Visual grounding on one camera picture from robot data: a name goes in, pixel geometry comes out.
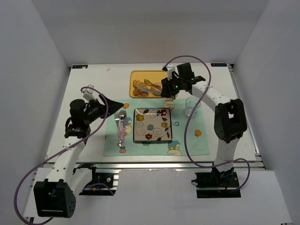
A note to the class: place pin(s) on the square floral ceramic plate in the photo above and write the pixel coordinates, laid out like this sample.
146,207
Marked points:
152,125

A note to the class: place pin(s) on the green cartoon placemat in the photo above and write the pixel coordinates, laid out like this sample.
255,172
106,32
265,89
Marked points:
187,137

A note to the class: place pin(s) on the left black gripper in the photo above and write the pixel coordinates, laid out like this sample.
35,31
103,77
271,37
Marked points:
103,107

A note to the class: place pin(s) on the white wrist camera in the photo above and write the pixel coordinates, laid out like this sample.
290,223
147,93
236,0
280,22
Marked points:
88,93
169,68

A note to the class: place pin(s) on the fork with pink handle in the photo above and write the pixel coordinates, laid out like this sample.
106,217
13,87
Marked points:
117,121

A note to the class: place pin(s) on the yellow plastic tray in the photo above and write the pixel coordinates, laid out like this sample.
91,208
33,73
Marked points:
154,76

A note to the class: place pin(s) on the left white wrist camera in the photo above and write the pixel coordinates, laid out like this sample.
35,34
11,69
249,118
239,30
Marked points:
88,93

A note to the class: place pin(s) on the clear drinking glass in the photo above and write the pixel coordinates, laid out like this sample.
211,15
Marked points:
190,104

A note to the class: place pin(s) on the spoon with pink handle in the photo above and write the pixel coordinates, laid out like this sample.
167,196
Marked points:
122,141

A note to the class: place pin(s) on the knife with pink handle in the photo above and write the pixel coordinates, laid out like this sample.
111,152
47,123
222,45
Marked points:
124,123

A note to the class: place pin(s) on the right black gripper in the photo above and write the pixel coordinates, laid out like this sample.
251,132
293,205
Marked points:
166,87

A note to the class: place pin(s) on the reddish brown bread piece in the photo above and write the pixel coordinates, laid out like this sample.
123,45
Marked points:
139,93

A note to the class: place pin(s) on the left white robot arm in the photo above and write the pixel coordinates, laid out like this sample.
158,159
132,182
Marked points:
55,197

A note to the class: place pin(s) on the aluminium table front rail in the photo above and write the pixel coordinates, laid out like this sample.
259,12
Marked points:
167,165

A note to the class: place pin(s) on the striped bread roll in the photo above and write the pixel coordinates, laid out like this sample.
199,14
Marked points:
140,86

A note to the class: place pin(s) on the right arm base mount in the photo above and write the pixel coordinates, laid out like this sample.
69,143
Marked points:
208,188

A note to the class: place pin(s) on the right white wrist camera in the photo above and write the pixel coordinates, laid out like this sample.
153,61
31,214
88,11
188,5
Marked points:
169,68

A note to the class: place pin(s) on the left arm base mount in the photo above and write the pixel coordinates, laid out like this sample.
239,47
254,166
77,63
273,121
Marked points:
103,182

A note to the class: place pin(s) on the sugared orange donut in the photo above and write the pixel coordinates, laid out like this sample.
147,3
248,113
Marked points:
157,87

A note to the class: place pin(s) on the metal serving tongs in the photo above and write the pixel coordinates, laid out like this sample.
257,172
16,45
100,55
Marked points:
149,84

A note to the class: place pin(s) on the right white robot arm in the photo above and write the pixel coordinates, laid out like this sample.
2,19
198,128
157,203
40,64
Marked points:
229,119

